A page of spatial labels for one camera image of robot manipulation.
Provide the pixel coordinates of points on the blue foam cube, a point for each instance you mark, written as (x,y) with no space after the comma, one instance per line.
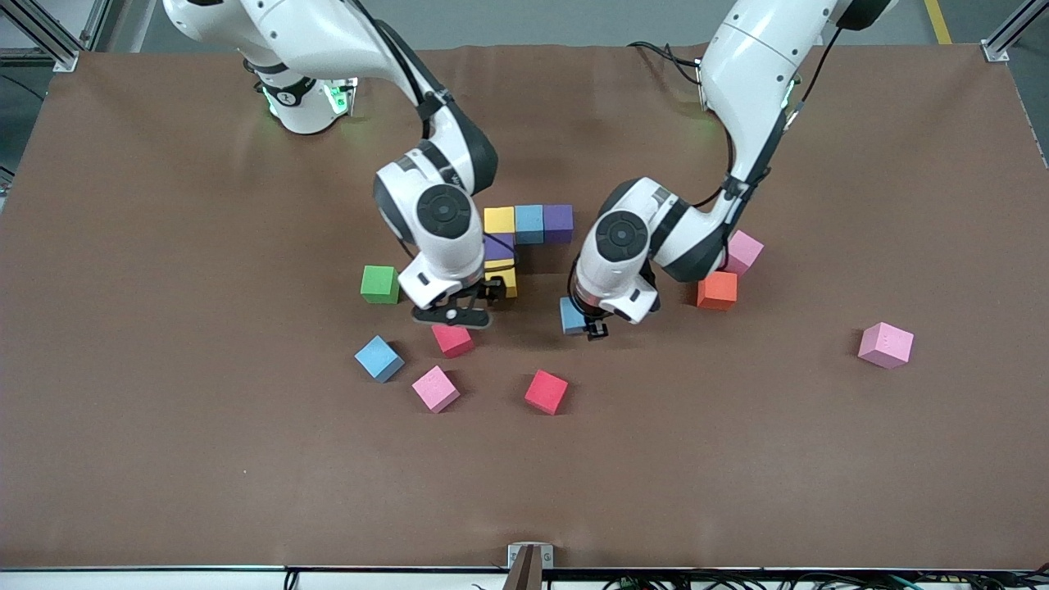
(570,315)
(529,224)
(379,359)

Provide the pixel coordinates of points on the yellow foam cube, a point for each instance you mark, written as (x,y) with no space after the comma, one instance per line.
(499,221)
(510,279)

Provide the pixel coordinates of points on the purple foam cube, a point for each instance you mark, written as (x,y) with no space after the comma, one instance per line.
(498,246)
(559,223)

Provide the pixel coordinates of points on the red foam cube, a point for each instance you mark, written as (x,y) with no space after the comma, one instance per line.
(455,342)
(546,392)

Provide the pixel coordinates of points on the orange foam cube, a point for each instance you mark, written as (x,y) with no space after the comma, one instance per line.
(717,290)

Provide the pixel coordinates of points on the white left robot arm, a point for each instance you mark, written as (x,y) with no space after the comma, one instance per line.
(754,65)

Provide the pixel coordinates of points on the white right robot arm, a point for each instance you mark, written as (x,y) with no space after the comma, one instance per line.
(328,41)

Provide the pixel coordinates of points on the green foam cube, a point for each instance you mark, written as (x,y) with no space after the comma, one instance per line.
(379,285)

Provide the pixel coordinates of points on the brown table mat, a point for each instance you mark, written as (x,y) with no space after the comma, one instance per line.
(524,492)

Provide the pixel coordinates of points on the pink foam cube with dimples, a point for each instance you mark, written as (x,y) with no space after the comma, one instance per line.
(885,345)

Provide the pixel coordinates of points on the grey metal camera bracket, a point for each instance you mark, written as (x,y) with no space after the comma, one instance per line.
(515,551)

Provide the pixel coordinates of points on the aluminium frame profile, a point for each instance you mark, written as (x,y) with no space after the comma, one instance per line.
(65,59)
(996,51)

